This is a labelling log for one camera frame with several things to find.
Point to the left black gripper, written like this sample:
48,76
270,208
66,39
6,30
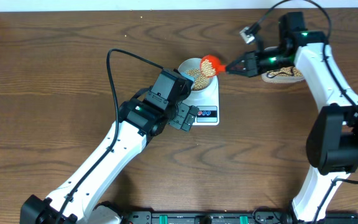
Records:
184,116

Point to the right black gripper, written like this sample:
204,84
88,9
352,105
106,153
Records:
249,63

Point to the red plastic measuring scoop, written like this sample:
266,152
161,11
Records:
211,66

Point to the light blue round bowl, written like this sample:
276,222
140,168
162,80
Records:
194,63

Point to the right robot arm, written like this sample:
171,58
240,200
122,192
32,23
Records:
332,144

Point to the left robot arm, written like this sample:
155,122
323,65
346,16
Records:
139,119

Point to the white digital kitchen scale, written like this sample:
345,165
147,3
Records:
207,101

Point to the soybeans in bowl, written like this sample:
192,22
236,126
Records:
201,81

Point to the soybeans pile in container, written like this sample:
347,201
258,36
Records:
284,72

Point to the clear plastic container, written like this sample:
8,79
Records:
281,80

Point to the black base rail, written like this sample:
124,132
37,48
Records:
258,216

